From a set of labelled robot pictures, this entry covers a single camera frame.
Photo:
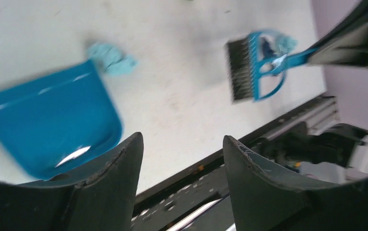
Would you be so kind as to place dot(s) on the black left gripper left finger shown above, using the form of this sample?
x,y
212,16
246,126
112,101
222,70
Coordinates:
x,y
96,196

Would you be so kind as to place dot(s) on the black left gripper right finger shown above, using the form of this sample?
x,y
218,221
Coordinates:
x,y
266,196

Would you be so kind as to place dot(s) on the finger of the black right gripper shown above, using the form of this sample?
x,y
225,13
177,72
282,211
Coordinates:
x,y
359,12
348,48

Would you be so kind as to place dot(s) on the blue dustpan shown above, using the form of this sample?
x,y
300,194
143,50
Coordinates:
x,y
55,123

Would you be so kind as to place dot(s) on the blue hand brush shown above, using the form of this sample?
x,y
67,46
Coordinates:
x,y
247,68

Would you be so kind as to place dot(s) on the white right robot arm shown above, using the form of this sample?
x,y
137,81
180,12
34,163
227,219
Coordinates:
x,y
334,145

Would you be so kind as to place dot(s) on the light blue scrap right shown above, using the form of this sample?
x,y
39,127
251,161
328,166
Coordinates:
x,y
284,44

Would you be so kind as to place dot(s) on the dark blue paper scrap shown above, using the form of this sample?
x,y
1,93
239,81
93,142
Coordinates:
x,y
266,49

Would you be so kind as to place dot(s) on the light blue paper scrap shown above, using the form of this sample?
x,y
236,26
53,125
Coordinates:
x,y
111,60

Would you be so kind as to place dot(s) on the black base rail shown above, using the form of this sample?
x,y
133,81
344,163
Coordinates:
x,y
198,198

